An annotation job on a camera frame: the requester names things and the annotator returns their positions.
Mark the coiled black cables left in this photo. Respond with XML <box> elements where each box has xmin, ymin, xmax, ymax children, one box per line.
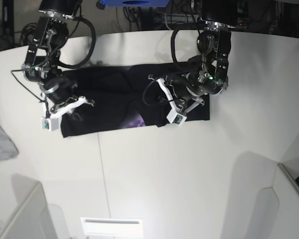
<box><xmin>18</xmin><ymin>22</ymin><xmax>39</xmax><ymax>47</ymax></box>

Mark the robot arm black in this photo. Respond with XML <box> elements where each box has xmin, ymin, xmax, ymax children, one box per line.
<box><xmin>21</xmin><ymin>0</ymin><xmax>96</xmax><ymax>118</ymax></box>
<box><xmin>142</xmin><ymin>0</ymin><xmax>248</xmax><ymax>115</ymax></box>

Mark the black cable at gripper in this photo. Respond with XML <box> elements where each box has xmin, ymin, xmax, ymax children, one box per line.
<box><xmin>142</xmin><ymin>78</ymin><xmax>176</xmax><ymax>107</ymax></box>

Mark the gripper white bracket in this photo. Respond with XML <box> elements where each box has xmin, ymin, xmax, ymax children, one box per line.
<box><xmin>147</xmin><ymin>74</ymin><xmax>205</xmax><ymax>115</ymax></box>
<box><xmin>39</xmin><ymin>77</ymin><xmax>95</xmax><ymax>119</ymax></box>

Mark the white bin right front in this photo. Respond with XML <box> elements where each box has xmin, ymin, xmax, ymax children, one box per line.
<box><xmin>250</xmin><ymin>164</ymin><xmax>299</xmax><ymax>239</ymax></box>

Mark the blue plastic bin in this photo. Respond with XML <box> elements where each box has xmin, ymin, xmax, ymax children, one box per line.
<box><xmin>105</xmin><ymin>0</ymin><xmax>169</xmax><ymax>7</ymax></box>

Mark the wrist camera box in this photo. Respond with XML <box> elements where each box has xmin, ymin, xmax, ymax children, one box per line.
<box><xmin>41</xmin><ymin>117</ymin><xmax>59</xmax><ymax>132</ymax></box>
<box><xmin>166</xmin><ymin>110</ymin><xmax>187</xmax><ymax>126</ymax></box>

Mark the black T-shirt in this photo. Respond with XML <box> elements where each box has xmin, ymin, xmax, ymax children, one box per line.
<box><xmin>59</xmin><ymin>62</ymin><xmax>211</xmax><ymax>138</ymax></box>

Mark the black equipment rack left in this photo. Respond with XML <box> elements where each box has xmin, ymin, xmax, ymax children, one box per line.
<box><xmin>2</xmin><ymin>0</ymin><xmax>14</xmax><ymax>38</ymax></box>

